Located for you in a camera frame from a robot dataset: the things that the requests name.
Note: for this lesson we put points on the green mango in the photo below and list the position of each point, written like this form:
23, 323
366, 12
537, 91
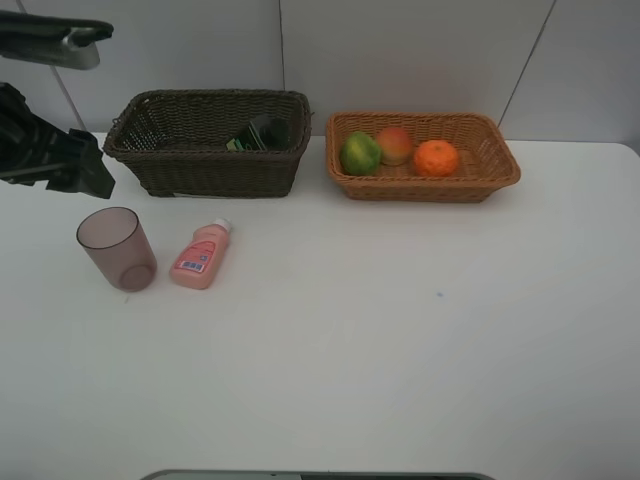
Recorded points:
360, 155

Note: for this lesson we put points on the light orange wicker basket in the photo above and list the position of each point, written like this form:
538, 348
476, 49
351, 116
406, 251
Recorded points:
486, 163

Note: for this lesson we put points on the dark brown wicker basket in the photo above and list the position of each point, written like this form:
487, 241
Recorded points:
173, 141

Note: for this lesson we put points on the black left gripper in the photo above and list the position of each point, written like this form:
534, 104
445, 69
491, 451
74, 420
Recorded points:
33, 150

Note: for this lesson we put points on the translucent purple plastic cup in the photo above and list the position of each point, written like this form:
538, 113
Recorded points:
115, 241

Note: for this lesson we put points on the pink lotion bottle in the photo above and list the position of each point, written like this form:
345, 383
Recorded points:
197, 265

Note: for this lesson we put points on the dark green bottle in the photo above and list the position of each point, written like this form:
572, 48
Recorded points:
262, 133

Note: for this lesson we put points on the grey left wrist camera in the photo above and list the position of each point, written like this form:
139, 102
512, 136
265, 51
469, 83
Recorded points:
53, 41

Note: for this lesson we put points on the orange mandarin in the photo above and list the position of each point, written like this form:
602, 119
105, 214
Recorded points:
435, 158

